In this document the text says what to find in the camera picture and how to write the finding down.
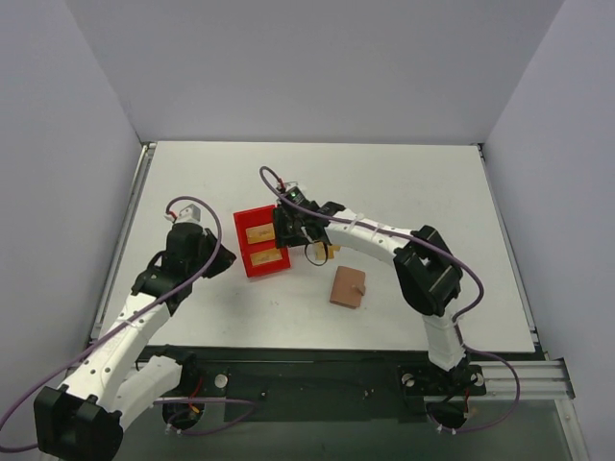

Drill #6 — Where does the tan leather card holder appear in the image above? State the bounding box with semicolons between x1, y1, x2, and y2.
330;266;366;309

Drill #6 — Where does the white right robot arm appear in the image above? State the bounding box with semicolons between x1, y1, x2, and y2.
273;185;465;393

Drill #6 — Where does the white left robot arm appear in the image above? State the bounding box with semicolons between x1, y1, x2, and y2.
34;222;236;460

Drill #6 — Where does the gold card in bin upper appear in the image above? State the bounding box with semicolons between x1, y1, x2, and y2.
245;223;275;245

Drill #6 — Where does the gold card in bin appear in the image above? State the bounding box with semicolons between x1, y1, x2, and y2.
245;223;275;245
250;248;283;267

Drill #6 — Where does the gold card in bin lower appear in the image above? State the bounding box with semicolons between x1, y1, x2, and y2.
250;248;283;267

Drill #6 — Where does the gold card with black stripe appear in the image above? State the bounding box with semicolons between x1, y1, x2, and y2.
314;242;341;261

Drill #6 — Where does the red plastic bin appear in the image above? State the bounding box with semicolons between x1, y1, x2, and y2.
234;205;291;279

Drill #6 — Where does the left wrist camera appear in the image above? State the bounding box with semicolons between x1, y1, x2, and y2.
165;204;201;225

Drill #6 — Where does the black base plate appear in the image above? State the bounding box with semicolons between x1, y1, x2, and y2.
138;346;486;423

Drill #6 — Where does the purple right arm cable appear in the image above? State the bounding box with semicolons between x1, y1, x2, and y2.
258;165;523;436

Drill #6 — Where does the aluminium frame rail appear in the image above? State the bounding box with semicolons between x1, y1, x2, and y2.
477;359;576;400

